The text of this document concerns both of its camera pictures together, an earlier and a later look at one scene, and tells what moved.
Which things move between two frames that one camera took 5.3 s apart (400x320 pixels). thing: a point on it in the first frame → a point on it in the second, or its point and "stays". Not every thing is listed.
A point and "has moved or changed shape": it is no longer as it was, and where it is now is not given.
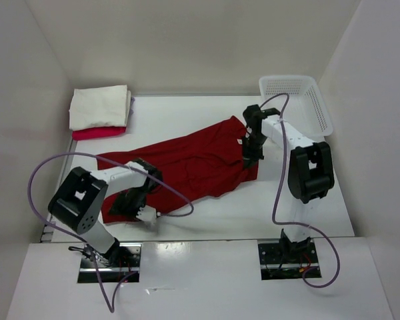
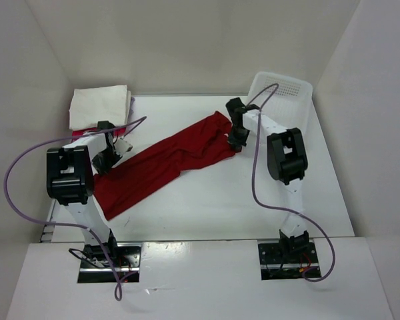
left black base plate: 119,261 stays
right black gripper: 251,159 → 237,143
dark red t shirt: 192,165 has moved or changed shape
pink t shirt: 98,133 stays
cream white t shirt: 100,106 stays
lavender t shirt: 131,111 stays
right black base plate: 286,261 stays
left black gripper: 118,209 → 102,168
